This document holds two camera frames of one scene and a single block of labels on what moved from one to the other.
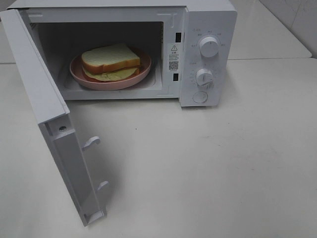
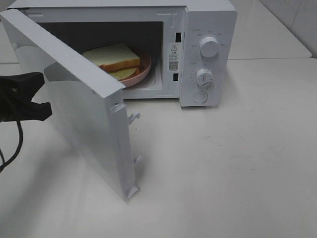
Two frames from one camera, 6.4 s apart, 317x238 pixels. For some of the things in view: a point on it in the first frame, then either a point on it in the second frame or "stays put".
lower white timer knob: [205, 78] stays put
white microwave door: [53, 116] -> [85, 100]
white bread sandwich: [115, 62] stays put
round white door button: [200, 96] stays put
